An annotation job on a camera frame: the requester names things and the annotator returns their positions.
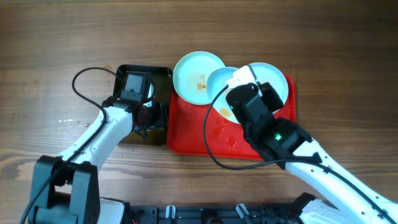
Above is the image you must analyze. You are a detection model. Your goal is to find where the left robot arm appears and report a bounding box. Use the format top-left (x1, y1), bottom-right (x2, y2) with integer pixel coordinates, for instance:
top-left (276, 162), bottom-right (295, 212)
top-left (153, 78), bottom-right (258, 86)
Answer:
top-left (21, 99), bottom-right (169, 223)

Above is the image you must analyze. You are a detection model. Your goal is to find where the white plate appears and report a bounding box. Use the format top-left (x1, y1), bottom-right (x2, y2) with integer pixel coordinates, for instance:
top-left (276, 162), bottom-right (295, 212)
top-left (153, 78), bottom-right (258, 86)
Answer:
top-left (172, 51), bottom-right (225, 105)
top-left (249, 62), bottom-right (289, 104)
top-left (206, 67), bottom-right (238, 124)

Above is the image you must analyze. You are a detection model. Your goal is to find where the red plastic tray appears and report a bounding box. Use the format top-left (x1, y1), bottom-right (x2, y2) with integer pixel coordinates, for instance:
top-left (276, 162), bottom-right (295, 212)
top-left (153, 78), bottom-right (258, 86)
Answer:
top-left (166, 68), bottom-right (297, 161)

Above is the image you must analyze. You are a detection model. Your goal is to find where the black water tray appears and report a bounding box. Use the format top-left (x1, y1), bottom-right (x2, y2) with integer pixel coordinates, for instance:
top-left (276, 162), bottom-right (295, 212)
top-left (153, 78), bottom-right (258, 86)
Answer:
top-left (113, 64), bottom-right (172, 145)

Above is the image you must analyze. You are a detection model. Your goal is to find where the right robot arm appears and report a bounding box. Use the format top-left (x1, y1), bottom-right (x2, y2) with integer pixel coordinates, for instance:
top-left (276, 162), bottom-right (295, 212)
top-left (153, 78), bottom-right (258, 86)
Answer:
top-left (242, 118), bottom-right (397, 223)

